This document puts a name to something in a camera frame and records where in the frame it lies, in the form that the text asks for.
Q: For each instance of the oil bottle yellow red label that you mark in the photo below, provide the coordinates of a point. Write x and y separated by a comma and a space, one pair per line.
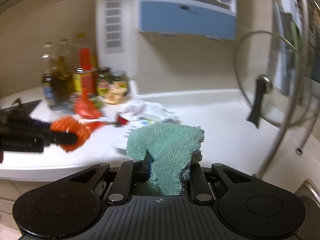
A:
85, 80

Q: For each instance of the thin dark sauce bottle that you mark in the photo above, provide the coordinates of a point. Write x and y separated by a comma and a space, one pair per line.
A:
47, 80

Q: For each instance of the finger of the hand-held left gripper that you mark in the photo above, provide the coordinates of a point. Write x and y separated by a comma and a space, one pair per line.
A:
60, 138

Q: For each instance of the orange wrapper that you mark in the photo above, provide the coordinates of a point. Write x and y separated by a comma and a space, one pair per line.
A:
80, 127

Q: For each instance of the large dark oil bottle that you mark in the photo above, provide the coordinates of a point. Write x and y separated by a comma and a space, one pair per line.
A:
62, 80

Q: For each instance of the white crumpled plastic wrappers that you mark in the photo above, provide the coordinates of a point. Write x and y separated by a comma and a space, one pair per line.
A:
150, 111

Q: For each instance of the steel sink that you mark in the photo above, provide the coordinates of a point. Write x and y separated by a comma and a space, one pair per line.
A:
310, 192

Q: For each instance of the white wall vent grille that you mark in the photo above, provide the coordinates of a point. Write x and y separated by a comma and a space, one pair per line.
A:
113, 22

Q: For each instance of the black gas stove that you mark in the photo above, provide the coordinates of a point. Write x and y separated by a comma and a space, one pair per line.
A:
22, 110

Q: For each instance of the small glass jar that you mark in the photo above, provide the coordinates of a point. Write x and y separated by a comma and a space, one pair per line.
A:
119, 90

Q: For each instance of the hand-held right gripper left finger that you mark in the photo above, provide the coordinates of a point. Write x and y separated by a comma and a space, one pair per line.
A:
148, 167

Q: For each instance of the glass pot lid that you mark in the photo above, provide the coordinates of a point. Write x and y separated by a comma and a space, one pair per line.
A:
275, 80

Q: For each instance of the glass jar yellow label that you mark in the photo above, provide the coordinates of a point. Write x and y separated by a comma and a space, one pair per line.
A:
103, 85

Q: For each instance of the blue wall spice rack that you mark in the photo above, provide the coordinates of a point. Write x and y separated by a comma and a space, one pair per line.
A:
187, 15

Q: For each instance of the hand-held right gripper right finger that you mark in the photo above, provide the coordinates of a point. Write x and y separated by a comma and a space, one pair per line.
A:
197, 177

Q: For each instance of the green terry towel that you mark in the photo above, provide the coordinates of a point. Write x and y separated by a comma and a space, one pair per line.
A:
170, 150

